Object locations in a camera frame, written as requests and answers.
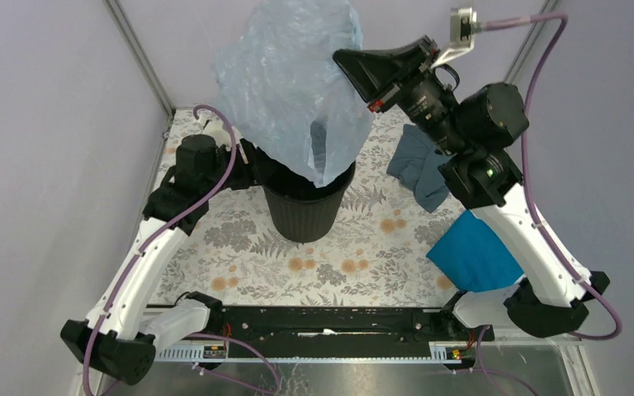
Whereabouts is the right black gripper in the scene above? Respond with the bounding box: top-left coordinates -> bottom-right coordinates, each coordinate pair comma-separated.
332,35 -> 469,156

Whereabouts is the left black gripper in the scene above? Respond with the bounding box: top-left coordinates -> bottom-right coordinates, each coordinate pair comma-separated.
202,136 -> 277,197

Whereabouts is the light blue plastic trash bag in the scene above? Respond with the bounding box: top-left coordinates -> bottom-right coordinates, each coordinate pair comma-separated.
215,1 -> 373,187

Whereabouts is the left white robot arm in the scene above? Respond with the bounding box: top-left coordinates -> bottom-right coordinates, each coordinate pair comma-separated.
60,134 -> 256,385

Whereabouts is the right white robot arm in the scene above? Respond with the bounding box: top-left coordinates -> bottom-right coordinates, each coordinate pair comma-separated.
333,37 -> 609,340

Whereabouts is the black plastic trash bin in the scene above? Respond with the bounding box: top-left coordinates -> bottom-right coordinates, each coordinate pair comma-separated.
251,148 -> 356,243

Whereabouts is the floral patterned table mat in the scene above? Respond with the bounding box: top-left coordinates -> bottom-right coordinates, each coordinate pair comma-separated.
150,111 -> 463,307

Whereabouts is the grey-blue crumpled cloth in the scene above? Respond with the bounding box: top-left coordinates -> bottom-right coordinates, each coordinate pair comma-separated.
386,124 -> 449,213

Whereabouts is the bright blue folded cloth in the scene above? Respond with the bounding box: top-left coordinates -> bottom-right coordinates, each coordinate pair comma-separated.
427,210 -> 524,293

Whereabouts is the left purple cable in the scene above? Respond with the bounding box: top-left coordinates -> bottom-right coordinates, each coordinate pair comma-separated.
82,105 -> 282,396

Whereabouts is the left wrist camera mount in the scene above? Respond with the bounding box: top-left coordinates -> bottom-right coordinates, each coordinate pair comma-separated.
196,115 -> 231,147

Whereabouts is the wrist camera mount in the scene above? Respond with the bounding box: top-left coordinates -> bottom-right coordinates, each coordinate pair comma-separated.
196,115 -> 231,147
432,7 -> 479,68

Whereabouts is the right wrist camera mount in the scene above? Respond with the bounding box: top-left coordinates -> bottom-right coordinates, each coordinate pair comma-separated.
432,7 -> 479,68

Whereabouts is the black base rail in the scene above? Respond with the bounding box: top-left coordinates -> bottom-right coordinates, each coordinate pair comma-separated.
172,305 -> 496,359

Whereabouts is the white slotted cable duct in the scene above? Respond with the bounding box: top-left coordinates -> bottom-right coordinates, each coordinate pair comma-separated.
155,340 -> 462,365

